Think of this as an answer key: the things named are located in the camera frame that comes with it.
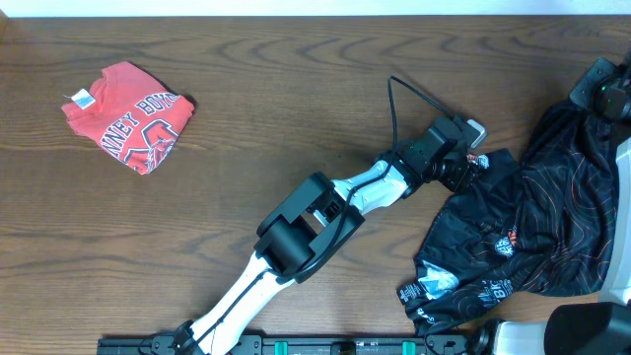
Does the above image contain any red folded t-shirt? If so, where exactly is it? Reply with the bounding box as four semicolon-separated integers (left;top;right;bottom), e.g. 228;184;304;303
61;62;194;175

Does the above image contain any black orange patterned jersey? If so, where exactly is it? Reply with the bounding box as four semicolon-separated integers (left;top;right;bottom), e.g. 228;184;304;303
396;98;620;336

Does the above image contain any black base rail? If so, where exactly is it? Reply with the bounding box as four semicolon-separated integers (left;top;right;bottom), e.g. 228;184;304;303
97;334;471;355

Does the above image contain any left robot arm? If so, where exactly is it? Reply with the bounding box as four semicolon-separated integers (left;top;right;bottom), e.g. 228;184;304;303
171;116;487;354

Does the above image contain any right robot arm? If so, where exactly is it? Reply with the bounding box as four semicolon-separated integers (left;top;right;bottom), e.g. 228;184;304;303
466;57;630;354

